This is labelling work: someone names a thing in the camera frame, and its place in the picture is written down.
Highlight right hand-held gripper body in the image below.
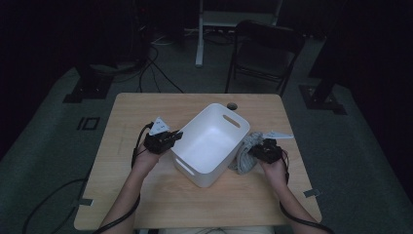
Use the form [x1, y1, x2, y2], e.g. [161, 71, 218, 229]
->
[256, 130, 295, 165]

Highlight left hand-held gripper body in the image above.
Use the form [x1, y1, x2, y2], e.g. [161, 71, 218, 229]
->
[143, 116, 176, 155]

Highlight grey knitted cloth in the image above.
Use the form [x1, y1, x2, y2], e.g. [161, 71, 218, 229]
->
[228, 131, 266, 176]

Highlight white plastic bin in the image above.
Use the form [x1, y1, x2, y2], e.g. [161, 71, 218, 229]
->
[170, 102, 251, 188]

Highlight person's right hand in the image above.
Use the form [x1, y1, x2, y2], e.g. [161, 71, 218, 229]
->
[259, 157, 288, 189]

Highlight person's left hand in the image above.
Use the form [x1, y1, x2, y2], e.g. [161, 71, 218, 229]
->
[131, 149, 165, 178]

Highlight black folding chair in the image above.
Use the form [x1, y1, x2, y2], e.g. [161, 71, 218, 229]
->
[224, 19, 306, 98]

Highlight left hand-held gripper cable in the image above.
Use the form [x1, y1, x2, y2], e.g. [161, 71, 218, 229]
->
[21, 121, 155, 234]

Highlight black floor cables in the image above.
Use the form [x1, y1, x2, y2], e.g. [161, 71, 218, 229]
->
[137, 42, 185, 95]

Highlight black stand with base plate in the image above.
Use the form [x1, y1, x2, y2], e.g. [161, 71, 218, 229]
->
[62, 62, 115, 104]
[298, 0, 348, 115]

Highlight white metal desk frame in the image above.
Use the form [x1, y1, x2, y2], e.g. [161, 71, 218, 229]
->
[194, 0, 283, 68]

